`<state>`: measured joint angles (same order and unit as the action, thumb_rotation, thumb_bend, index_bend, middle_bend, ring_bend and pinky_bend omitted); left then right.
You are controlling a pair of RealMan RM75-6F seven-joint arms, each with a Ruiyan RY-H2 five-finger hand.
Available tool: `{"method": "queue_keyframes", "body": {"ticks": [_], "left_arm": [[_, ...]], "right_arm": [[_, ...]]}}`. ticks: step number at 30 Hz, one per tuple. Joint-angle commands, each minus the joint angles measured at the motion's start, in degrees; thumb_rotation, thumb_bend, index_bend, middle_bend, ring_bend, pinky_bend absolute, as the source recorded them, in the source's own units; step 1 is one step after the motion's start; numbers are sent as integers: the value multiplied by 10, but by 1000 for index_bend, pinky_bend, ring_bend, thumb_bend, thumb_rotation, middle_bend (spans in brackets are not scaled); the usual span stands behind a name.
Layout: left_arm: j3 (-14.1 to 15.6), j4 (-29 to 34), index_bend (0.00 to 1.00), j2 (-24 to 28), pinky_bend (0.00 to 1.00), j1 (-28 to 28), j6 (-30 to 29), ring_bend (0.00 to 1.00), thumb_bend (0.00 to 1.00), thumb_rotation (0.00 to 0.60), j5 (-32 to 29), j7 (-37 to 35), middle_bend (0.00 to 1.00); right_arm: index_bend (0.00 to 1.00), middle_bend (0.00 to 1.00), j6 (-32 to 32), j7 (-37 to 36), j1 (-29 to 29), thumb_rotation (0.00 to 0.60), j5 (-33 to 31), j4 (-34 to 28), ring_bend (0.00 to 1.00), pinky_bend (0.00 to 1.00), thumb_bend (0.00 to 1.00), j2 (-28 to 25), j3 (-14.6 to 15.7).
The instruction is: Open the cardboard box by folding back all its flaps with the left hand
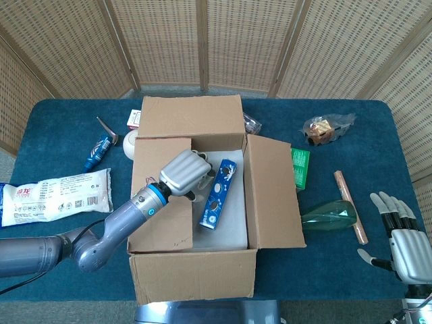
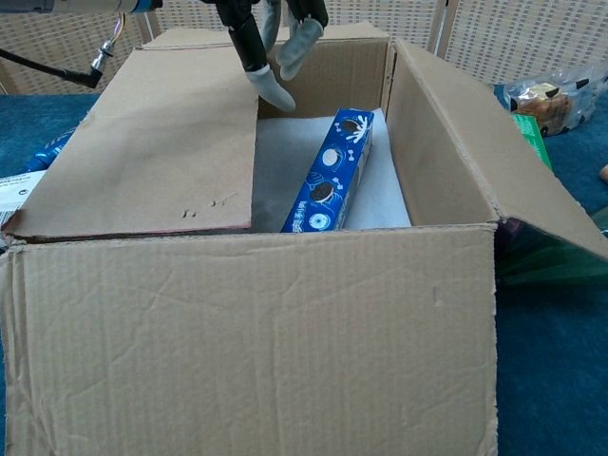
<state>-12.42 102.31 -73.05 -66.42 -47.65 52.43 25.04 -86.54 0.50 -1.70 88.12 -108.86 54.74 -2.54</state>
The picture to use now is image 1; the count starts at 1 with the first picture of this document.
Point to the red and white small box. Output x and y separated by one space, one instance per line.
133 119

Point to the blue cookie package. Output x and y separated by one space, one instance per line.
219 192

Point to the white foam sheet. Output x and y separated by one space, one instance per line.
233 233

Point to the white noodle bag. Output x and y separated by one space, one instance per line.
57 195

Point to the clear bag of pastries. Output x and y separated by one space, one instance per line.
320 131

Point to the bamboo folding screen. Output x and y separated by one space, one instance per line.
168 40

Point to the blue tube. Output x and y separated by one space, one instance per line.
98 152

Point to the green tissue pack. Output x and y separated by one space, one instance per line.
300 168

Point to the blue table cloth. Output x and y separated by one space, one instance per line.
337 270

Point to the brown cardboard box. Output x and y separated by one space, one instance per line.
189 276

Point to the pink brown rod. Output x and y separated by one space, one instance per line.
351 206

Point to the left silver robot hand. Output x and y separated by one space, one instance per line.
184 172

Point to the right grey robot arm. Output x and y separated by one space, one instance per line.
418 303

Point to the white round container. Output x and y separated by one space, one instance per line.
129 145

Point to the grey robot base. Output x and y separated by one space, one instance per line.
209 312

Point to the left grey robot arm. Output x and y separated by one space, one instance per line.
128 216

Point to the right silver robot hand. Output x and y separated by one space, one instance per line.
410 249

